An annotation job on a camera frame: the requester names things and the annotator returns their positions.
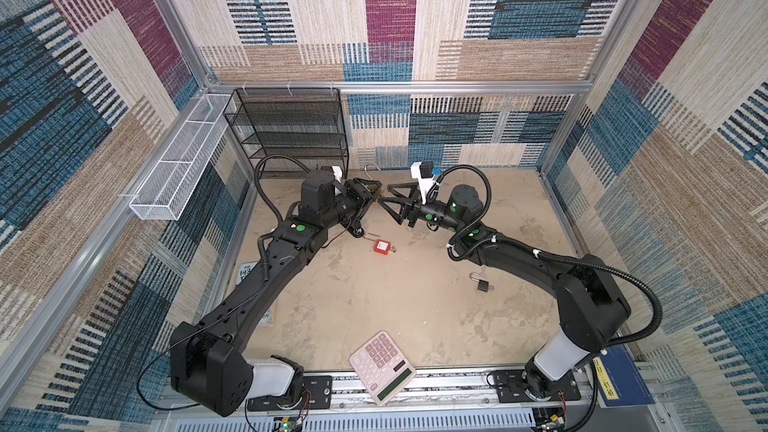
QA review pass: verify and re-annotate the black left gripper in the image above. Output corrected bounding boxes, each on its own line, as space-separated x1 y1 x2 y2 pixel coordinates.
319 178 379 233

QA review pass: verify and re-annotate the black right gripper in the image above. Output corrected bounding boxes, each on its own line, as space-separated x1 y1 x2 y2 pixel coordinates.
377 182 462 233

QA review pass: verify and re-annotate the red padlock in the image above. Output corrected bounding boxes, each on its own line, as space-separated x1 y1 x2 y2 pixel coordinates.
364 234 396 255

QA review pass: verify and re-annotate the brass padlock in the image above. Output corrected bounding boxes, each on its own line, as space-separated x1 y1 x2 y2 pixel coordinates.
363 162 382 199

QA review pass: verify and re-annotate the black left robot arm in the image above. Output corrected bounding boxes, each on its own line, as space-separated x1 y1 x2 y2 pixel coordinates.
169 166 382 417

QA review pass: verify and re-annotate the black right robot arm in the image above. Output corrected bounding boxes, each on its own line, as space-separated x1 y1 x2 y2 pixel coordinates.
378 162 663 401

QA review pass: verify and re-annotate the small black padlock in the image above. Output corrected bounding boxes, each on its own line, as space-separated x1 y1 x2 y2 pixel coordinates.
469 273 494 293

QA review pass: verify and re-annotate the colourful paperback book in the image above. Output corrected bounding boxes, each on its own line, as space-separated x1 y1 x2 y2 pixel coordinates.
235 262 275 327

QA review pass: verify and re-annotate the pink calculator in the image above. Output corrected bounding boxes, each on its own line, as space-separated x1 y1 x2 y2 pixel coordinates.
349 331 416 406

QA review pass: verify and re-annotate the blue book with yellow label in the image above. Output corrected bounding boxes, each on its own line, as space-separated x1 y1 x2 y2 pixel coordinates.
593 345 654 408

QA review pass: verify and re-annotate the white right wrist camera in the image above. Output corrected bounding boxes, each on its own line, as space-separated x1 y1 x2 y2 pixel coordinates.
410 161 436 205

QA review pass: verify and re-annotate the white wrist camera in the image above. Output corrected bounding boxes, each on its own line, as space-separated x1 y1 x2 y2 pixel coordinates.
410 161 436 205
331 166 344 195

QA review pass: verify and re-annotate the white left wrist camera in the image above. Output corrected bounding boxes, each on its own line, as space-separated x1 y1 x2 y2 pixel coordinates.
331 166 344 195

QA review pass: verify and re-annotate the black wire shelf rack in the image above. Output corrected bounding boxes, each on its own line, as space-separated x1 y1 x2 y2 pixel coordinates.
223 88 349 178

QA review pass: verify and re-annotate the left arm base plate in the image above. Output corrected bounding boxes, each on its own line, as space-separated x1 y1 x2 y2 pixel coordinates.
246 375 333 412

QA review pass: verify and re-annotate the white wire mesh basket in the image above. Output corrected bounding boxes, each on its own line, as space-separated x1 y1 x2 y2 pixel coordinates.
129 94 229 221

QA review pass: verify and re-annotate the aluminium mounting rail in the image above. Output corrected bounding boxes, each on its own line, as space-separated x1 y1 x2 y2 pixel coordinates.
149 363 607 415

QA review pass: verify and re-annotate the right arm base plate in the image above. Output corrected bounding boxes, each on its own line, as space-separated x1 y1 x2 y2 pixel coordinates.
490 369 582 403

